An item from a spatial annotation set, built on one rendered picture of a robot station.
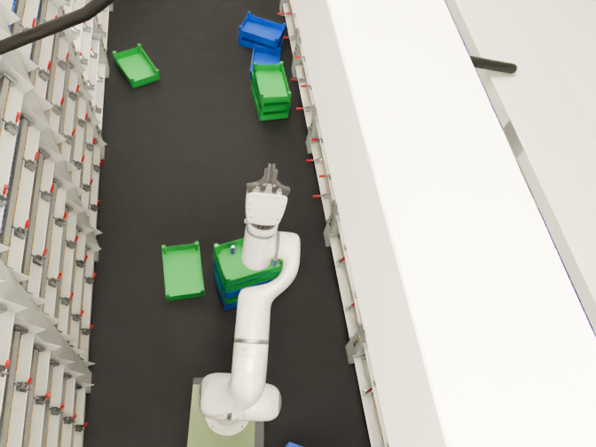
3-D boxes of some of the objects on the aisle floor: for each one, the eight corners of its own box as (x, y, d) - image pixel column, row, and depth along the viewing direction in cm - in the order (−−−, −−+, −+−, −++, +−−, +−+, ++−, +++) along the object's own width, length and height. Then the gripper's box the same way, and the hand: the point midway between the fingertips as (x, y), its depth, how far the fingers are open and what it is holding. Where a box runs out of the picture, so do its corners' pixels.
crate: (162, 251, 283) (160, 245, 276) (199, 247, 288) (198, 240, 281) (166, 301, 269) (165, 295, 262) (205, 295, 273) (204, 290, 266)
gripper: (291, 234, 131) (303, 180, 118) (232, 229, 128) (239, 173, 116) (290, 215, 136) (301, 160, 123) (234, 209, 134) (240, 153, 121)
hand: (270, 173), depth 121 cm, fingers closed
